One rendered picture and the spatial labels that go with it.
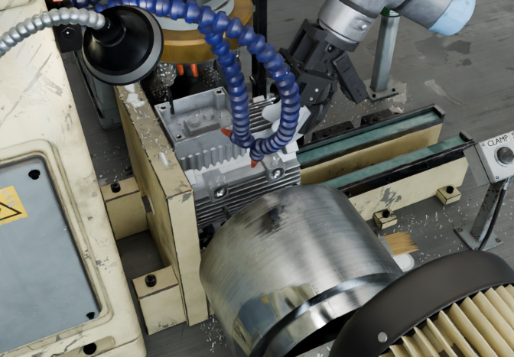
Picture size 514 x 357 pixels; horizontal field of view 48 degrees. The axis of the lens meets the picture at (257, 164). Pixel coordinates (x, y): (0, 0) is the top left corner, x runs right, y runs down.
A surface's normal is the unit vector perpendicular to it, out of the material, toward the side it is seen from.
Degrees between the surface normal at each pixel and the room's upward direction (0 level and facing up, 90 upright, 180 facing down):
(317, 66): 90
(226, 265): 54
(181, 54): 90
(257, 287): 39
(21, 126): 90
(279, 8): 0
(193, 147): 90
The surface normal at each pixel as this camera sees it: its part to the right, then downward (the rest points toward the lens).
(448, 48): 0.00, -0.71
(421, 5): 0.01, 0.75
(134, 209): 0.41, 0.64
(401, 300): -0.45, -0.47
